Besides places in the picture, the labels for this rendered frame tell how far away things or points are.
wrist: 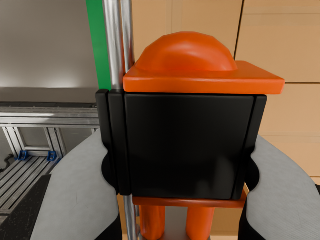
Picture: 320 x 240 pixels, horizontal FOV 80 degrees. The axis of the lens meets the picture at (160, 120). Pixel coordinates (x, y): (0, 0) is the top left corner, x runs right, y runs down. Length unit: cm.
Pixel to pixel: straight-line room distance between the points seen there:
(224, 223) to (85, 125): 92
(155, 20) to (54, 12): 80
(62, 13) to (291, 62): 112
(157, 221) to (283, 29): 65
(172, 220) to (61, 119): 108
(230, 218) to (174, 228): 29
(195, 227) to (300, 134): 75
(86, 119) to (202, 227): 104
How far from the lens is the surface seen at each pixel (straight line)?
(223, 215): 48
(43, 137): 137
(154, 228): 18
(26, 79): 152
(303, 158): 97
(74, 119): 119
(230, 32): 67
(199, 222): 17
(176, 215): 21
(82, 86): 135
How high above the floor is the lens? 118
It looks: 63 degrees down
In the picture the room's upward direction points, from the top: 175 degrees counter-clockwise
